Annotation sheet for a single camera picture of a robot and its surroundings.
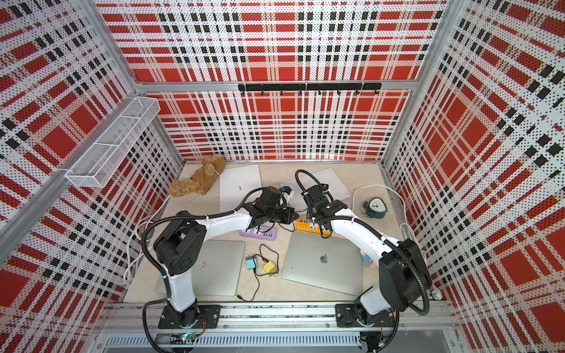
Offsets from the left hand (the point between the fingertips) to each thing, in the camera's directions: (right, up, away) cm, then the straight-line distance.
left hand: (301, 216), depth 90 cm
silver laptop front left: (-31, -20, -8) cm, 38 cm away
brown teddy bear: (-42, +21, +11) cm, 48 cm away
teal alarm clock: (+34, +2, +8) cm, 35 cm away
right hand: (+8, +2, -3) cm, 9 cm away
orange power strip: (+1, -4, +3) cm, 5 cm away
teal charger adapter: (-20, -17, -6) cm, 27 cm away
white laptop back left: (-33, +14, +21) cm, 41 cm away
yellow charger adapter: (-12, -19, -8) cm, 23 cm away
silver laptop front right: (+10, -18, -4) cm, 21 cm away
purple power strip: (-14, -5, -9) cm, 18 cm away
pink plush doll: (+25, -15, -8) cm, 31 cm away
